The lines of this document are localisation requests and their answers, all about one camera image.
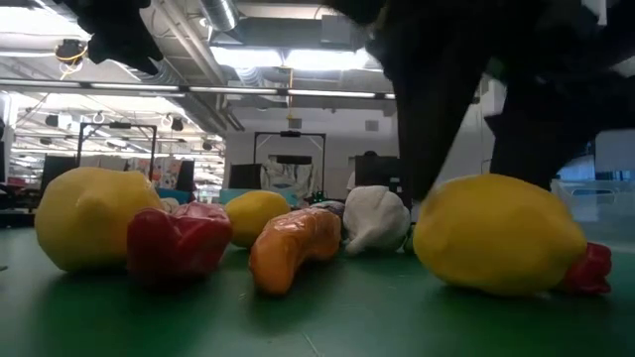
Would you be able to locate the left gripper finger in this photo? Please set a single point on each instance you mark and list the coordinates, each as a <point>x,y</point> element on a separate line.
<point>141,52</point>

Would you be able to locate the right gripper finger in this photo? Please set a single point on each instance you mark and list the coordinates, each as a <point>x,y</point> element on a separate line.
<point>536,139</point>
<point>431,114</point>

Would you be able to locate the yellow lemon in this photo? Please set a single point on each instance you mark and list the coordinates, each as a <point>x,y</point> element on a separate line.
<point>89,218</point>
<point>496,233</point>
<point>255,215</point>

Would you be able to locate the white garlic head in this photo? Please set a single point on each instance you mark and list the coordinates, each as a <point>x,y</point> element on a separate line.
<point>374,220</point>
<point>169,204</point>

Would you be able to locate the long purple eggplant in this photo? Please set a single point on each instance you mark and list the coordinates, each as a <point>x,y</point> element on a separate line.
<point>330,207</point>

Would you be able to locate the small red pepper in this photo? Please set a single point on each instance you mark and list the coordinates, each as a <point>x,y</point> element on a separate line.
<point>590,270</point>

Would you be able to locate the long red pepper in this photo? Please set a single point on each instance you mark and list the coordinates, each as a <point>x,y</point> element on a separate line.
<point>173,243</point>

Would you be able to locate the long orange pepper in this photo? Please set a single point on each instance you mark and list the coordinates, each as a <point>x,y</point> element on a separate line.
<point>288,248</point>

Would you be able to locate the long ceiling light strip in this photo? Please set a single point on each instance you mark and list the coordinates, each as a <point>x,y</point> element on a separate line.
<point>134,86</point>

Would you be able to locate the large black monitor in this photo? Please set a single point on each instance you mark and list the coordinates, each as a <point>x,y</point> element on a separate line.
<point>374,171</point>

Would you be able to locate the white plastic cover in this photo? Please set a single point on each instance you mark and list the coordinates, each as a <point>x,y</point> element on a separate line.
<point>288,181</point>

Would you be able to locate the teal plastic bin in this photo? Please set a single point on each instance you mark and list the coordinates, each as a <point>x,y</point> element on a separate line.
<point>227,196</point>

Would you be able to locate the green table mat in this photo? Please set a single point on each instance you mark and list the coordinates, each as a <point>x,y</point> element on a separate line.
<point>347,327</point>

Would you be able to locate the black gantry frame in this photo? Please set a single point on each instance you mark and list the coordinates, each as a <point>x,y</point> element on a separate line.
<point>120,125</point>
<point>290,134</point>

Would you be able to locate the round silver ceiling duct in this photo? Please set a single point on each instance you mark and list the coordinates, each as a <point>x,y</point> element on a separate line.
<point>220,15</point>

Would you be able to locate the colourful wall poster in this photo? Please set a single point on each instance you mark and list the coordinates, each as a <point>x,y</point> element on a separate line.
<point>166,171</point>

